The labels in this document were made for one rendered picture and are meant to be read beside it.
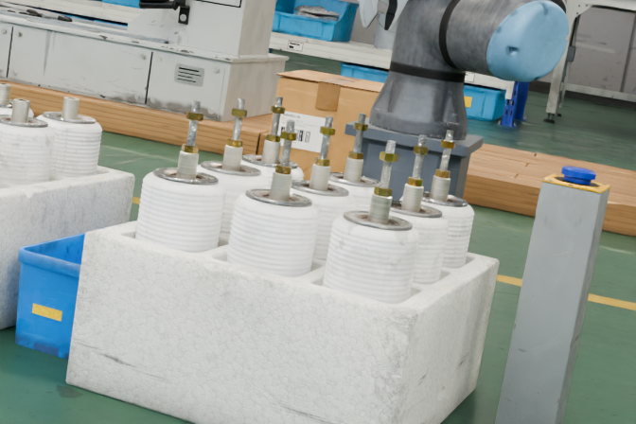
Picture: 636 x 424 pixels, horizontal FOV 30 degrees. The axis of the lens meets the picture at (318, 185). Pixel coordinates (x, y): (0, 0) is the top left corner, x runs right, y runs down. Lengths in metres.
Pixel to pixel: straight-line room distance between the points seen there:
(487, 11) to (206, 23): 1.87
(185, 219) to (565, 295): 0.45
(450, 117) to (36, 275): 0.67
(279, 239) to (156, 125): 2.13
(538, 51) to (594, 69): 7.87
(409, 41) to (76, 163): 0.52
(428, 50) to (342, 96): 0.79
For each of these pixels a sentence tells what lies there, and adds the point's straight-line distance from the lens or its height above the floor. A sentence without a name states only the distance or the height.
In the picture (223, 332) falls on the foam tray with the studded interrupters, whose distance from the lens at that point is 1.29.
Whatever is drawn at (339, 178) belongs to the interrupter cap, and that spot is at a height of 0.25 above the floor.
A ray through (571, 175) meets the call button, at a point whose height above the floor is 0.32.
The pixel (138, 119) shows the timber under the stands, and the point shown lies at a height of 0.05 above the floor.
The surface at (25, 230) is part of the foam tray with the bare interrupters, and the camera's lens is 1.56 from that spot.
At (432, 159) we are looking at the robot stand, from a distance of 1.75.
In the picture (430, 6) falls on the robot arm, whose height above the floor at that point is 0.49.
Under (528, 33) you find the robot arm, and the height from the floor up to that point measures 0.47.
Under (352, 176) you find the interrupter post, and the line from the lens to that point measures 1.53.
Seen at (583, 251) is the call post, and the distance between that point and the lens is 1.39.
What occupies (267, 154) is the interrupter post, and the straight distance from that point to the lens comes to 1.57.
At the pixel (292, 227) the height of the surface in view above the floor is 0.23.
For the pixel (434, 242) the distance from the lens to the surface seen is 1.37.
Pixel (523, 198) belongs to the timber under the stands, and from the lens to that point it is 3.16.
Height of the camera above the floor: 0.48
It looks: 9 degrees down
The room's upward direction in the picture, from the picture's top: 9 degrees clockwise
